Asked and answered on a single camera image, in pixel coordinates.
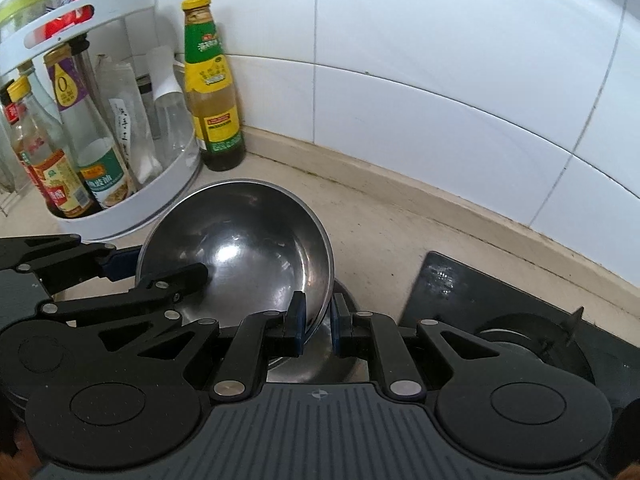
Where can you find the red packet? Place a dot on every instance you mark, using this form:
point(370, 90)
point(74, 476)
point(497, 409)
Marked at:
point(60, 22)

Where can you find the clear plastic bag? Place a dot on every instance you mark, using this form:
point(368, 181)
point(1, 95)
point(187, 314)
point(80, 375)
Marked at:
point(127, 125)

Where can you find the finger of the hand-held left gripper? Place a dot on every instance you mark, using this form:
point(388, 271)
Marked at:
point(185, 277)
point(124, 266)

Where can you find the black glass gas stove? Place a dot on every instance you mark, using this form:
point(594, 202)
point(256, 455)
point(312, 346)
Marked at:
point(450, 280)

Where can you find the red label soy sauce bottle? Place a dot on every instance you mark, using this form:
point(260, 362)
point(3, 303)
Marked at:
point(12, 120)

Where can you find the stainless steel bowl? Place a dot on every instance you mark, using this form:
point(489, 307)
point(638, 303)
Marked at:
point(250, 250)
point(320, 366)

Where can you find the purple label sauce bottle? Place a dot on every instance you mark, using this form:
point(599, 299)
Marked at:
point(95, 160)

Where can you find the white two-tier condiment rack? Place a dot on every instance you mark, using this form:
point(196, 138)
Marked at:
point(165, 185)

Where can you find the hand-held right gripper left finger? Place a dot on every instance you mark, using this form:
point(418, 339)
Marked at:
point(296, 324)

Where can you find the yellow green label bottle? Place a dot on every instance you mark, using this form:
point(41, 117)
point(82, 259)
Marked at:
point(215, 110)

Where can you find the clear bottle with white top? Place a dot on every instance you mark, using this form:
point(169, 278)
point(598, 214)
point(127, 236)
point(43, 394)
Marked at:
point(167, 100)

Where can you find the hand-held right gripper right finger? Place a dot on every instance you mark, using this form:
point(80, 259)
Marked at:
point(339, 329)

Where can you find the green lid jar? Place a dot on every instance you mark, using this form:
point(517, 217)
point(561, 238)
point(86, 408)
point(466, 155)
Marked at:
point(20, 5)

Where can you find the yellow cap vinegar bottle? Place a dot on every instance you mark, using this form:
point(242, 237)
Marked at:
point(55, 180)

